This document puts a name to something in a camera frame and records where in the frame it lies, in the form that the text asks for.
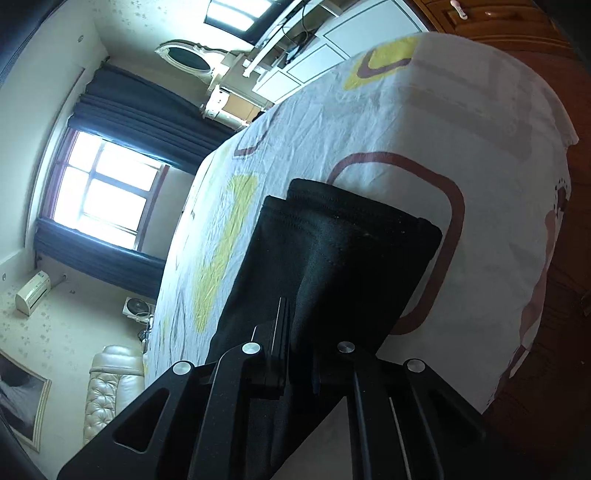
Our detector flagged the dark blue curtain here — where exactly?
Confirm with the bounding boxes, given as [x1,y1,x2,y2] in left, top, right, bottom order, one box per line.
[69,62,241,175]
[34,217,167,300]

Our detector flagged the white air conditioner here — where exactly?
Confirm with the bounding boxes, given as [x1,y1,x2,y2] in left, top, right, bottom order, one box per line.
[15,271,52,316]

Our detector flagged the cream tufted leather headboard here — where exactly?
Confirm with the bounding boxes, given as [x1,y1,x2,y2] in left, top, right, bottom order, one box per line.
[83,344,147,446]

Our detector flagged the white box fan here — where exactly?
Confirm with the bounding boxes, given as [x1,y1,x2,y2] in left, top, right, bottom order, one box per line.
[122,296,156,320]

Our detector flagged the patterned white bed sheet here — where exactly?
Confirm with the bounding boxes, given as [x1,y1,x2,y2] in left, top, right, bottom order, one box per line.
[143,32,580,480]

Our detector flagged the white television cabinet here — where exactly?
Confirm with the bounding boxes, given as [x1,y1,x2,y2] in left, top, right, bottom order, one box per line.
[242,0,432,107]

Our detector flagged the black pants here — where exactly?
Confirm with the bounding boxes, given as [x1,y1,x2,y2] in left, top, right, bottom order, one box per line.
[205,178,444,480]

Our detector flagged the flat television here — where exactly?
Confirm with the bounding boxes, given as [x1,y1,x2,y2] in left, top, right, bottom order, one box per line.
[203,0,297,34]

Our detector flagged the framed wall picture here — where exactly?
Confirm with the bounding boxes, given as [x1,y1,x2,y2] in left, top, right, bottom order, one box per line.
[0,350,52,454]

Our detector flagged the cream dressing table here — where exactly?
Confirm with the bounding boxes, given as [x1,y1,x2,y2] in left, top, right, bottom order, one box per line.
[198,48,271,131]

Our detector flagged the window with brown frame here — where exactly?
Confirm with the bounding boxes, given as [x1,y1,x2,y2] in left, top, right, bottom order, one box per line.
[39,127,170,252]

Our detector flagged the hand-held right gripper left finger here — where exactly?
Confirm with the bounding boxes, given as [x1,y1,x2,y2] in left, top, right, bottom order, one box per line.
[58,298,291,480]

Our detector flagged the brown wooden door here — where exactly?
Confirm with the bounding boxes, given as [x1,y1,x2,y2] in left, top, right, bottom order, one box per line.
[411,0,578,52]

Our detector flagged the oval vanity mirror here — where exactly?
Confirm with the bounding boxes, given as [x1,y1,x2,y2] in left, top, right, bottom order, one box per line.
[154,41,229,86]

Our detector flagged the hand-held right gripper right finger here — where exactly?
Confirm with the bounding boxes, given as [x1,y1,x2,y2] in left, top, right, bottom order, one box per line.
[313,342,491,480]

